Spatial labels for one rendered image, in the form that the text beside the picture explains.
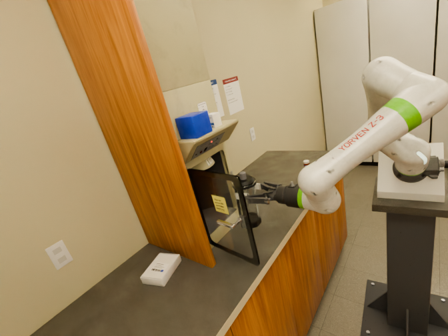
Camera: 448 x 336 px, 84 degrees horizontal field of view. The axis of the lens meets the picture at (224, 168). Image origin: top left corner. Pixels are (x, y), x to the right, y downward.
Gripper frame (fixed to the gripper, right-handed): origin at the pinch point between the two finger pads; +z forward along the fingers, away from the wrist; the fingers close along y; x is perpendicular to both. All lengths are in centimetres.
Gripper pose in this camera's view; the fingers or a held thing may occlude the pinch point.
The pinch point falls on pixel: (246, 191)
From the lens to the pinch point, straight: 114.5
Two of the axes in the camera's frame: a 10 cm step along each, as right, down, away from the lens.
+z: -7.7, -0.3, 6.4
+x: 2.4, 9.1, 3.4
